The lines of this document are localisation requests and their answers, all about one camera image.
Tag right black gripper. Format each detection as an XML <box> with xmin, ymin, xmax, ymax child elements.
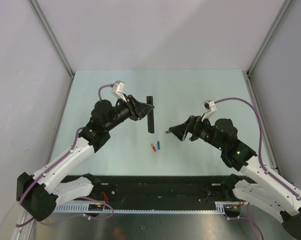
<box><xmin>168</xmin><ymin>113</ymin><xmax>225</xmax><ymax>152</ymax></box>

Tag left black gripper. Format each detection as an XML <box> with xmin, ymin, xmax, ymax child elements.
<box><xmin>104</xmin><ymin>93</ymin><xmax>154</xmax><ymax>132</ymax></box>

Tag black remote control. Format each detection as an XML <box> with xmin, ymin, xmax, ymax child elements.
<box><xmin>146</xmin><ymin>96</ymin><xmax>155</xmax><ymax>134</ymax></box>

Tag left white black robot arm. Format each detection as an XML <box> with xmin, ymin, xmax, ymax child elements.
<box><xmin>16</xmin><ymin>95</ymin><xmax>154</xmax><ymax>222</ymax></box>

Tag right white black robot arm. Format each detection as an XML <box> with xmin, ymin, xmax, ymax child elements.
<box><xmin>168</xmin><ymin>115</ymin><xmax>301</xmax><ymax>240</ymax></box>

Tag red battery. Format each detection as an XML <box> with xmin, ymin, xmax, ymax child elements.
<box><xmin>151</xmin><ymin>143</ymin><xmax>157</xmax><ymax>152</ymax></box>

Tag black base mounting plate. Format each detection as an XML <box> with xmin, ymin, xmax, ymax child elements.
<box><xmin>57</xmin><ymin>174</ymin><xmax>251</xmax><ymax>204</ymax></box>

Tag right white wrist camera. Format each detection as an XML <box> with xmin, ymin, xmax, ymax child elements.
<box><xmin>202</xmin><ymin>100</ymin><xmax>217</xmax><ymax>121</ymax></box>

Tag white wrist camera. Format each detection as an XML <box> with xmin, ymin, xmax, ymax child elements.
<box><xmin>202</xmin><ymin>100</ymin><xmax>217</xmax><ymax>121</ymax></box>
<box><xmin>111</xmin><ymin>81</ymin><xmax>127</xmax><ymax>102</ymax></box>

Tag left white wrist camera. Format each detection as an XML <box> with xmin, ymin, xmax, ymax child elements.
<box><xmin>111</xmin><ymin>81</ymin><xmax>127</xmax><ymax>102</ymax></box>

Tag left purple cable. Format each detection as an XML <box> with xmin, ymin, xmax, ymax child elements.
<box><xmin>15</xmin><ymin>84</ymin><xmax>116</xmax><ymax>228</ymax></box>

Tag grey slotted cable duct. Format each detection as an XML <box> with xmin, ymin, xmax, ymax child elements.
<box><xmin>52</xmin><ymin>201</ymin><xmax>241</xmax><ymax>215</ymax></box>

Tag left aluminium frame post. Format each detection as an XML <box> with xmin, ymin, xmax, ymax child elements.
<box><xmin>27</xmin><ymin>0</ymin><xmax>75</xmax><ymax>79</ymax></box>

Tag aluminium frame post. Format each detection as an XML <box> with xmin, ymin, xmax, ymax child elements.
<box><xmin>246</xmin><ymin>0</ymin><xmax>294</xmax><ymax>76</ymax></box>
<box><xmin>27</xmin><ymin>0</ymin><xmax>75</xmax><ymax>79</ymax></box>

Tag right aluminium frame post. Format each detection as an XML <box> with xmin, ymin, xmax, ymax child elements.
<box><xmin>246</xmin><ymin>0</ymin><xmax>294</xmax><ymax>76</ymax></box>

